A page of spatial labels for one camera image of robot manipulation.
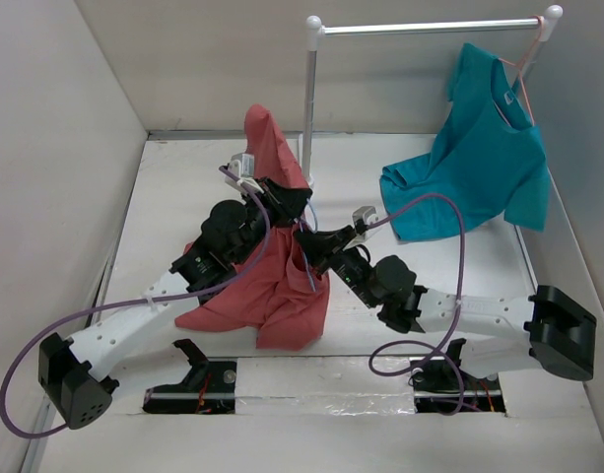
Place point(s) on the teal t shirt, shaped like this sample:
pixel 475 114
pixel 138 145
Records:
pixel 487 160

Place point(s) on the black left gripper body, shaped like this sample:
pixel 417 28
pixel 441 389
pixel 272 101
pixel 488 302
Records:
pixel 257 221

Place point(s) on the pink wire hanger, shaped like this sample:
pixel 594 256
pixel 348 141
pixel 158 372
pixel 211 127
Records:
pixel 525 63

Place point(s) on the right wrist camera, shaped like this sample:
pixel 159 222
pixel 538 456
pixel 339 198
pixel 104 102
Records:
pixel 363 218

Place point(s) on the white metal clothes rack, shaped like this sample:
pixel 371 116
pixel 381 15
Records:
pixel 316 31

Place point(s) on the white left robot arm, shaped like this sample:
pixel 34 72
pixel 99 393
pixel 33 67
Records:
pixel 83 373

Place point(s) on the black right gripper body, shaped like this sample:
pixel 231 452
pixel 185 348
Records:
pixel 353 267

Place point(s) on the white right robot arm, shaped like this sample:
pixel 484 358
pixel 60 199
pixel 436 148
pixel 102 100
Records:
pixel 548 330

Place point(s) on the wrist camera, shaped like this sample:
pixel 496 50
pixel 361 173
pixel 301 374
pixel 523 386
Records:
pixel 363 218
pixel 241 168

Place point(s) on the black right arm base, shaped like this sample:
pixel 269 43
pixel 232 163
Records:
pixel 437 390

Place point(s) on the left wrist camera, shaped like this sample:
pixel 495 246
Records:
pixel 241 168

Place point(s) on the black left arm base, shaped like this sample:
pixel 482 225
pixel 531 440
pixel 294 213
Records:
pixel 208 388

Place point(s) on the red t shirt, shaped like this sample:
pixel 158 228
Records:
pixel 278 297

